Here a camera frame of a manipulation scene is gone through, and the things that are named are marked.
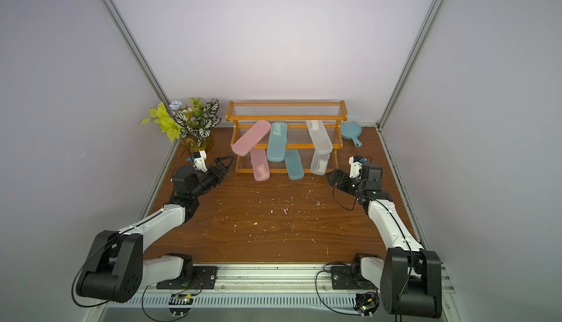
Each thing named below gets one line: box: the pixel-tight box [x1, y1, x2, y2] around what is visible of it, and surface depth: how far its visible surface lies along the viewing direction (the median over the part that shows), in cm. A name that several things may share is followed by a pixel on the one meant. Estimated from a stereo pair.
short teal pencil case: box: [284, 148, 305, 181], surface depth 102 cm
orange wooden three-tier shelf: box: [225, 99, 349, 174], surface depth 97 cm
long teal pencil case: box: [267, 122, 288, 162], surface depth 94 cm
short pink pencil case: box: [250, 148, 271, 182], surface depth 99 cm
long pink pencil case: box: [231, 120, 272, 157], surface depth 95 cm
